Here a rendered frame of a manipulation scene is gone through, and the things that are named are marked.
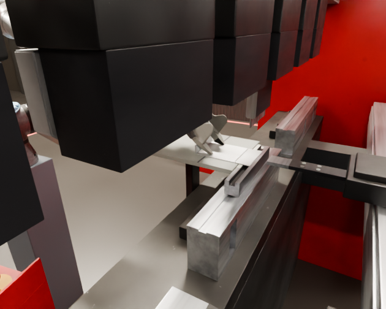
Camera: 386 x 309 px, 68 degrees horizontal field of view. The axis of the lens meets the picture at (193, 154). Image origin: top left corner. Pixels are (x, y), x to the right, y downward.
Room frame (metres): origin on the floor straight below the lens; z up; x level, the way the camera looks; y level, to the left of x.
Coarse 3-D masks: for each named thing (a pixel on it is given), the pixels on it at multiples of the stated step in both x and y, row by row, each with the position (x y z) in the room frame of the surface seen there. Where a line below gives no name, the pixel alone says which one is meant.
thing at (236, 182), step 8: (264, 152) 0.60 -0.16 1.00; (256, 160) 0.56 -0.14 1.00; (264, 160) 0.60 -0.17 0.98; (240, 168) 0.52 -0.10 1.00; (248, 168) 0.52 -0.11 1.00; (256, 168) 0.55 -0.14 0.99; (232, 176) 0.49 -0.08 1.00; (240, 176) 0.50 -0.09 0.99; (248, 176) 0.50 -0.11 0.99; (224, 184) 0.47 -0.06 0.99; (232, 184) 0.47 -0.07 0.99; (240, 184) 0.46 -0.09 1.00; (248, 184) 0.51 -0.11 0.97; (224, 192) 0.47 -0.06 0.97; (232, 192) 0.47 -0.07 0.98; (240, 192) 0.47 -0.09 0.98
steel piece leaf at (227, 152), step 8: (208, 144) 0.65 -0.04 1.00; (216, 144) 0.65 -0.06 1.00; (224, 144) 0.65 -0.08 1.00; (200, 152) 0.60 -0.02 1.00; (216, 152) 0.60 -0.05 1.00; (224, 152) 0.60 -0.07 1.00; (232, 152) 0.60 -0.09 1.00; (240, 152) 0.60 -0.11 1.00; (224, 160) 0.56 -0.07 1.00; (232, 160) 0.55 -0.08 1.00
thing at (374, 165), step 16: (272, 160) 0.55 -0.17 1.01; (288, 160) 0.55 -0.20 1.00; (352, 160) 0.51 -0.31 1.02; (368, 160) 0.48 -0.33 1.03; (384, 160) 0.48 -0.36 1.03; (336, 176) 0.48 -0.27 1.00; (352, 176) 0.44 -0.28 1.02; (368, 176) 0.43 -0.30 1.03; (384, 176) 0.42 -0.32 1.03; (352, 192) 0.42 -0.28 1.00; (368, 192) 0.41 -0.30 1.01; (384, 192) 0.40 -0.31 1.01
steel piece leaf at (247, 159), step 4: (248, 148) 0.62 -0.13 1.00; (244, 152) 0.60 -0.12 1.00; (248, 152) 0.60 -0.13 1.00; (252, 152) 0.60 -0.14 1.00; (256, 152) 0.60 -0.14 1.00; (260, 152) 0.60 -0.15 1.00; (240, 156) 0.57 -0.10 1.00; (244, 156) 0.57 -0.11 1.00; (248, 156) 0.57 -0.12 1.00; (252, 156) 0.57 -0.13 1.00; (256, 156) 0.57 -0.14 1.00; (240, 160) 0.55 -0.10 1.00; (244, 160) 0.55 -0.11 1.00; (248, 160) 0.55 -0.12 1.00; (252, 160) 0.55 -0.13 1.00; (244, 164) 0.53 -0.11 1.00; (248, 164) 0.53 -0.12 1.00
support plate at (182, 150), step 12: (180, 144) 0.65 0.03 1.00; (192, 144) 0.65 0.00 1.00; (228, 144) 0.65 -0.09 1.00; (240, 144) 0.65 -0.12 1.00; (252, 144) 0.65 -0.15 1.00; (168, 156) 0.59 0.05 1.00; (180, 156) 0.58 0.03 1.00; (192, 156) 0.58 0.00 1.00; (216, 168) 0.53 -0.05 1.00; (228, 168) 0.52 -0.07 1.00
